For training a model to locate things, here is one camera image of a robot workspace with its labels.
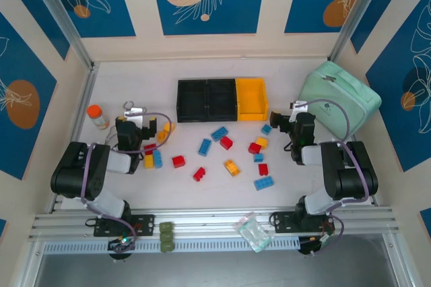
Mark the long yellow lego brick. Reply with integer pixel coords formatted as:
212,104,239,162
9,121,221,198
223,159,242,177

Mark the yellow plastic bin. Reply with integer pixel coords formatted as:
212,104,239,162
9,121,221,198
234,77,269,122

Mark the orange capped bottle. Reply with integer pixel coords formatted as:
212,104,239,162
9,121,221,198
86,104,110,131

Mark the mint green zipper case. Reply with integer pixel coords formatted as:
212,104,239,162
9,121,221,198
297,61,383,140

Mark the clear plastic zip bag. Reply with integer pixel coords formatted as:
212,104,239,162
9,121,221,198
234,212,275,253

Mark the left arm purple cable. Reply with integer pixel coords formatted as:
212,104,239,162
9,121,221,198
80,111,173,255

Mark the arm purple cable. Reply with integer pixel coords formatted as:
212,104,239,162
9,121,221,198
80,111,173,255
296,98,371,256

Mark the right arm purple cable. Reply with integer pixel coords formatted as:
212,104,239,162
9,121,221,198
296,98,371,256

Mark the wide aluminium frame rail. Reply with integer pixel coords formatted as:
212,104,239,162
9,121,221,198
28,206,395,241

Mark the white slotted cable duct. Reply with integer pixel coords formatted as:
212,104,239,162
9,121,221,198
43,236,300,255

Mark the aluminium frame post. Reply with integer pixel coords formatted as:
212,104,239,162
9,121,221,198
328,0,393,62
25,0,98,71

